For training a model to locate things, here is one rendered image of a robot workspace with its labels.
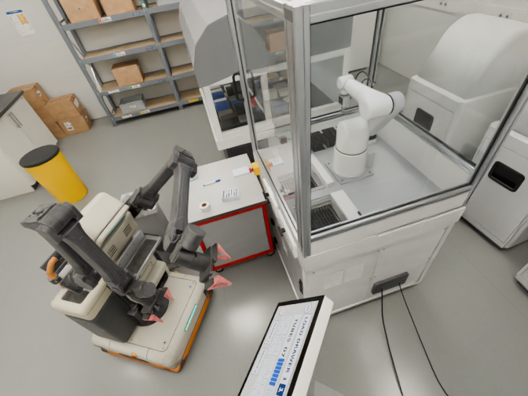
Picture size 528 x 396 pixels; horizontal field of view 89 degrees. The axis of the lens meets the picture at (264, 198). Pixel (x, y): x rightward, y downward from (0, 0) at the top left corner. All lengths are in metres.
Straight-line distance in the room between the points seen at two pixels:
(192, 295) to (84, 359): 0.97
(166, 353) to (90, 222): 1.10
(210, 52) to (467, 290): 2.56
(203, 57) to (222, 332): 2.00
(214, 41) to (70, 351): 2.55
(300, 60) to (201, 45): 1.38
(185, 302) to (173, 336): 0.23
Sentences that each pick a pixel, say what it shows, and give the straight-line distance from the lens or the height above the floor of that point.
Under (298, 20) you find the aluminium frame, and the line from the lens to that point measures 0.77.
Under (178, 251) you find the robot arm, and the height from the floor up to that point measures 1.49.
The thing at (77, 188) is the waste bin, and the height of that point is 0.15.
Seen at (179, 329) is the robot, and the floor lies 0.28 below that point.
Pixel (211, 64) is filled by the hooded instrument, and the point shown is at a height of 1.51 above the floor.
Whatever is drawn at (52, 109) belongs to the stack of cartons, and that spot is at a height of 0.48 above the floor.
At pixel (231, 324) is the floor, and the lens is 2.33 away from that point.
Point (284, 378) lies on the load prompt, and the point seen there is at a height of 1.16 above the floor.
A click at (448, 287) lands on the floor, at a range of 2.62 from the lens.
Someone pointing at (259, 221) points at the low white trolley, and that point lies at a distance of 2.10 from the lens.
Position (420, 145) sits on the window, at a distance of 1.25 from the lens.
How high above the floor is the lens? 2.13
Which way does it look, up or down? 44 degrees down
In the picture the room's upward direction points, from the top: 10 degrees counter-clockwise
